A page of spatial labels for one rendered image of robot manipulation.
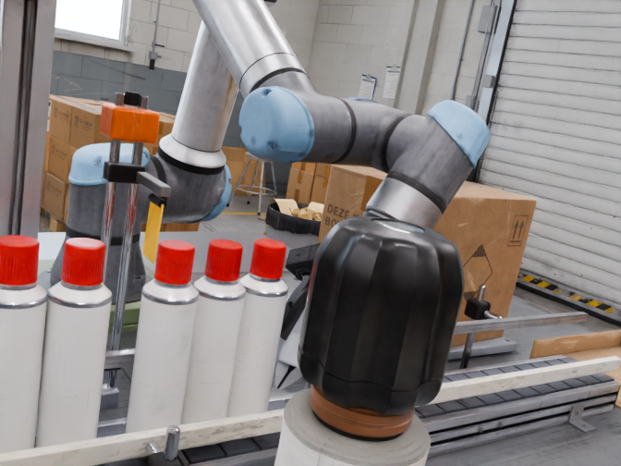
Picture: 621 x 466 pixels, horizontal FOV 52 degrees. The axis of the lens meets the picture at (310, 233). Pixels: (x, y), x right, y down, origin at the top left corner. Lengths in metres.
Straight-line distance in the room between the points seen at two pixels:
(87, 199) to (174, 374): 0.48
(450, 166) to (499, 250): 0.49
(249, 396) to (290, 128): 0.28
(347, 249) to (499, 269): 0.87
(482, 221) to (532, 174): 4.25
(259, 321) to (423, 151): 0.25
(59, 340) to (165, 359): 0.09
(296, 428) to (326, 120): 0.39
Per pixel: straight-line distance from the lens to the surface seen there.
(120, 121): 0.61
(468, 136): 0.70
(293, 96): 0.66
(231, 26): 0.75
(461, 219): 1.05
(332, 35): 7.37
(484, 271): 1.15
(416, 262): 0.31
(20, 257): 0.54
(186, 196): 1.07
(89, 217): 1.03
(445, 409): 0.85
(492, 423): 0.91
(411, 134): 0.71
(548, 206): 5.26
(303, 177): 4.83
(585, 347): 1.39
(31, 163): 0.67
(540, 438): 0.98
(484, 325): 0.95
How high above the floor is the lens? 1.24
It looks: 12 degrees down
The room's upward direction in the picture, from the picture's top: 10 degrees clockwise
